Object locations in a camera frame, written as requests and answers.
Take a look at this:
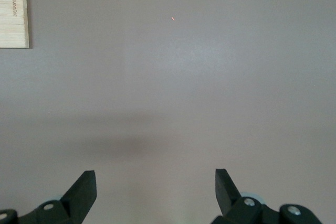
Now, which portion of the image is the brown table cover mat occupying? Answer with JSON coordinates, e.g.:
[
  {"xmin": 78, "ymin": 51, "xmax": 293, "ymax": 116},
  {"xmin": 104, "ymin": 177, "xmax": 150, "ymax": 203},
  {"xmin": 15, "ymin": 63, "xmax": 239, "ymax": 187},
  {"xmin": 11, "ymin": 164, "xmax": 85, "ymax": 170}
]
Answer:
[{"xmin": 0, "ymin": 0, "xmax": 336, "ymax": 224}]

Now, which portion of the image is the wooden cutting board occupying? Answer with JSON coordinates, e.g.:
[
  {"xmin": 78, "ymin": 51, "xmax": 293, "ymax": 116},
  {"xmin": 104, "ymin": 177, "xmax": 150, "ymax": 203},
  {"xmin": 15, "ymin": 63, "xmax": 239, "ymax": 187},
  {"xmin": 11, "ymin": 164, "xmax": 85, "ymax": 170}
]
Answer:
[{"xmin": 0, "ymin": 0, "xmax": 30, "ymax": 49}]

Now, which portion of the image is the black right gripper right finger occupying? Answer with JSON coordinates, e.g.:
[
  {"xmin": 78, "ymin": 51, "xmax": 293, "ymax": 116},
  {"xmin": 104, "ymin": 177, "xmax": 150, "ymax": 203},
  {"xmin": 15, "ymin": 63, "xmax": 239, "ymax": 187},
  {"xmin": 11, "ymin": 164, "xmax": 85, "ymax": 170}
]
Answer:
[{"xmin": 212, "ymin": 168, "xmax": 322, "ymax": 224}]

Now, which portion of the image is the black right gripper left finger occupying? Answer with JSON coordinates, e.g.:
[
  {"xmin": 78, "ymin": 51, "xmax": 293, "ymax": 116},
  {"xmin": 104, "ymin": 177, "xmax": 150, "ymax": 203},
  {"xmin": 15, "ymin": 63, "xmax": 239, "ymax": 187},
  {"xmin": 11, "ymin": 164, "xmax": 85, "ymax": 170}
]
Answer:
[{"xmin": 0, "ymin": 170, "xmax": 97, "ymax": 224}]

